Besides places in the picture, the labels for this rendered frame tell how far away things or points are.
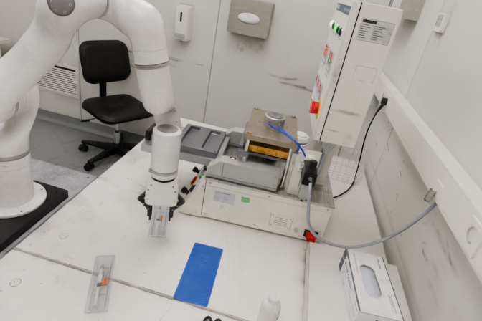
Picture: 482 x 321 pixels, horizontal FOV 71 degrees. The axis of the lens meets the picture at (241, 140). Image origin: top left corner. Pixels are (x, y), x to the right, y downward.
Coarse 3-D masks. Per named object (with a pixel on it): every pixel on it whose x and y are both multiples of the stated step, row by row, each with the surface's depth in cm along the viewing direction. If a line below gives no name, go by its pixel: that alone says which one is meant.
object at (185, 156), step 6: (228, 138) 139; (144, 144) 123; (150, 144) 123; (222, 144) 134; (144, 150) 124; (150, 150) 123; (222, 150) 129; (180, 156) 123; (186, 156) 122; (192, 156) 122; (198, 156) 122; (204, 156) 122; (192, 162) 123; (198, 162) 123; (204, 162) 122
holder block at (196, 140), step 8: (184, 128) 135; (192, 128) 139; (200, 128) 138; (208, 128) 139; (184, 136) 131; (192, 136) 133; (200, 136) 131; (208, 136) 134; (216, 136) 137; (224, 136) 135; (184, 144) 123; (192, 144) 124; (200, 144) 125; (208, 144) 129; (216, 144) 127; (192, 152) 122; (200, 152) 122; (208, 152) 121; (216, 152) 122
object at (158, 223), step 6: (156, 210) 115; (162, 210) 116; (168, 210) 116; (156, 216) 112; (162, 216) 113; (168, 216) 113; (156, 222) 110; (162, 222) 110; (150, 228) 107; (156, 228) 107; (162, 228) 108; (150, 234) 104; (156, 234) 105; (162, 234) 105
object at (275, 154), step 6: (252, 144) 118; (258, 144) 119; (264, 144) 120; (252, 150) 118; (258, 150) 118; (264, 150) 118; (270, 150) 118; (276, 150) 117; (282, 150) 118; (288, 150) 118; (258, 156) 119; (264, 156) 119; (270, 156) 119; (276, 156) 118; (282, 156) 118
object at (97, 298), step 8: (96, 256) 99; (104, 256) 99; (112, 256) 100; (96, 264) 96; (104, 264) 96; (112, 264) 97; (96, 272) 94; (104, 272) 94; (112, 272) 95; (96, 280) 91; (104, 280) 92; (96, 288) 89; (104, 288) 90; (88, 296) 87; (96, 296) 87; (104, 296) 88; (88, 304) 85; (96, 304) 85; (104, 304) 86
